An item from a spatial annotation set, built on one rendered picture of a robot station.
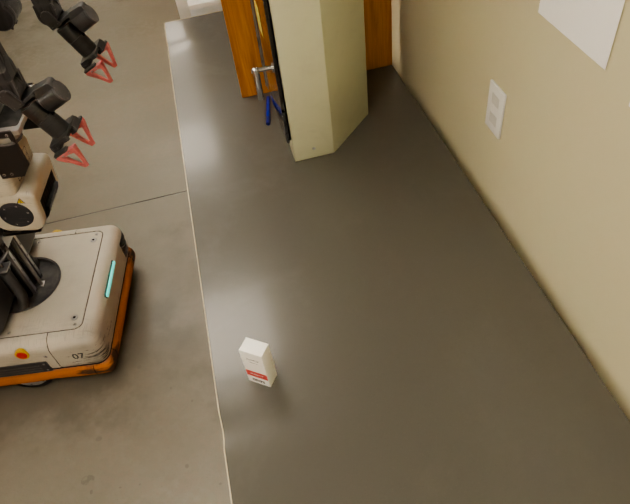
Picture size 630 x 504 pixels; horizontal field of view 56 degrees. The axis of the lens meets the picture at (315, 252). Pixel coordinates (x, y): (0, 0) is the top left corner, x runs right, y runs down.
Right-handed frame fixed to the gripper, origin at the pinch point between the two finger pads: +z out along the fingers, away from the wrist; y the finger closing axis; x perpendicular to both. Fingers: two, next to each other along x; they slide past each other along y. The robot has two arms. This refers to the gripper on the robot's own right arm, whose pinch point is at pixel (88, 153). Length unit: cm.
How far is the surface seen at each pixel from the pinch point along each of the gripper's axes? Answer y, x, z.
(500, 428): -91, -76, 45
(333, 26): -3, -75, 7
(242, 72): 27, -40, 17
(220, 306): -55, -31, 22
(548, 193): -52, -101, 38
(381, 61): 33, -76, 43
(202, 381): -15, 38, 93
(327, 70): -7, -69, 14
